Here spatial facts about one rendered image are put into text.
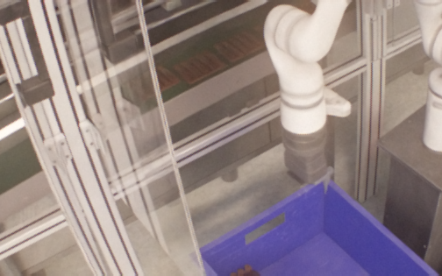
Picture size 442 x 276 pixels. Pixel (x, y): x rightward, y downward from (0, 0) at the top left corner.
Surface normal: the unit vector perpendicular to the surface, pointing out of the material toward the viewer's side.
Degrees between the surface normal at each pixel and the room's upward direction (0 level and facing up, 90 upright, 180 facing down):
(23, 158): 2
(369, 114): 90
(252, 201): 0
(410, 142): 0
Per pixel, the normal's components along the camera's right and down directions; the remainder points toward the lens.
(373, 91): 0.54, 0.52
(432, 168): -0.11, -0.74
